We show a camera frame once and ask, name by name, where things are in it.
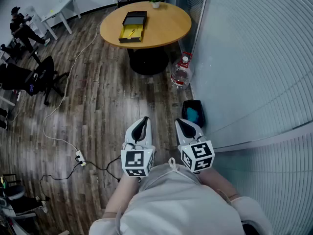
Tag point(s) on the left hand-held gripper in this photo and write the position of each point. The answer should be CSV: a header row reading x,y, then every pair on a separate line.
x,y
135,159

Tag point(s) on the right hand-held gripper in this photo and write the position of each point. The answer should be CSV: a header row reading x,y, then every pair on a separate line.
x,y
198,153

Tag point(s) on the black box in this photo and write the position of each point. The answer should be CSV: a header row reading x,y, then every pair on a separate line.
x,y
133,21

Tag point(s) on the person's left forearm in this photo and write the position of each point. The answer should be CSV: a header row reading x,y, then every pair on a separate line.
x,y
122,195

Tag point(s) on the person's right forearm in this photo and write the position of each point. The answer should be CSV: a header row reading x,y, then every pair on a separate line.
x,y
217,182

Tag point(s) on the black trash bin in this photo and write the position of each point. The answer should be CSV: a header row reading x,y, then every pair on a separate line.
x,y
193,112

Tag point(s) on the large clear water jug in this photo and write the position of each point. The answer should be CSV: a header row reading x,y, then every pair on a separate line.
x,y
181,73

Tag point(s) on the white power strip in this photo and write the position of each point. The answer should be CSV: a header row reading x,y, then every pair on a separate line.
x,y
80,158

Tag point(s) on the person's white shirt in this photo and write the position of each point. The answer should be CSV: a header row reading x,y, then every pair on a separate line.
x,y
176,204

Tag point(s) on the round wooden table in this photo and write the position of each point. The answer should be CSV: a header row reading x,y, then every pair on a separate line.
x,y
161,26

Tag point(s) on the black swivel chair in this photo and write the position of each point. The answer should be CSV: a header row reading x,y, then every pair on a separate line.
x,y
46,72

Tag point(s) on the black jacket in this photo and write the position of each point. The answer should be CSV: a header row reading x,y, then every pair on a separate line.
x,y
14,79

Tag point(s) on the grey office chair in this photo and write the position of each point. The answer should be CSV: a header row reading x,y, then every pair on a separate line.
x,y
13,191

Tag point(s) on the white desk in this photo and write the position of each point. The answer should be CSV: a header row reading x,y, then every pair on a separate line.
x,y
58,11

